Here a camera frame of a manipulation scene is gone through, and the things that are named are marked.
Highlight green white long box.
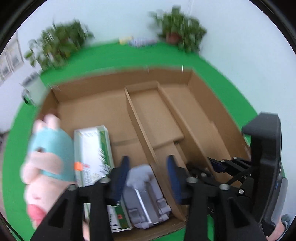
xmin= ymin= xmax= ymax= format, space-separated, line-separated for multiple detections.
xmin=74 ymin=126 xmax=132 ymax=232

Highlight white phone stand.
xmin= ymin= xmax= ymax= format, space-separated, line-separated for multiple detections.
xmin=123 ymin=164 xmax=171 ymax=229

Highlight framed certificates on wall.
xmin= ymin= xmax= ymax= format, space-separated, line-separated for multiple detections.
xmin=0 ymin=32 xmax=24 ymax=85

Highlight white mug black handle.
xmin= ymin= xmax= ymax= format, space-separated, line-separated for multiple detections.
xmin=21 ymin=72 xmax=49 ymax=106

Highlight right potted plant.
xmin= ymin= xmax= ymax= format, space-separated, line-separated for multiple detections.
xmin=149 ymin=6 xmax=207 ymax=53

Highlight large cardboard box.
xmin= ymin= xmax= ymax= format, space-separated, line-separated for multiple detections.
xmin=40 ymin=68 xmax=250 ymax=240

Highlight colourful packet on table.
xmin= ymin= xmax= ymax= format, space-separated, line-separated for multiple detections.
xmin=127 ymin=38 xmax=158 ymax=48

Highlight pink pig plush toy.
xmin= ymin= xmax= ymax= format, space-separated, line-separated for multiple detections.
xmin=20 ymin=112 xmax=76 ymax=229

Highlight person's right hand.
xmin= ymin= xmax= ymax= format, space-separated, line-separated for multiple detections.
xmin=266 ymin=221 xmax=287 ymax=241

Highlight yellow item on table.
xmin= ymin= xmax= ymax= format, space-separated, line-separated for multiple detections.
xmin=118 ymin=36 xmax=133 ymax=45

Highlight potted plant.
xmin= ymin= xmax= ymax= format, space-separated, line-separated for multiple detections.
xmin=149 ymin=6 xmax=207 ymax=53
xmin=23 ymin=20 xmax=94 ymax=71

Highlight narrow cardboard tray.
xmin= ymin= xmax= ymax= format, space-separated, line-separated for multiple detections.
xmin=125 ymin=81 xmax=231 ymax=221

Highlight left potted plant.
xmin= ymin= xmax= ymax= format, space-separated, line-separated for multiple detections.
xmin=23 ymin=20 xmax=94 ymax=71

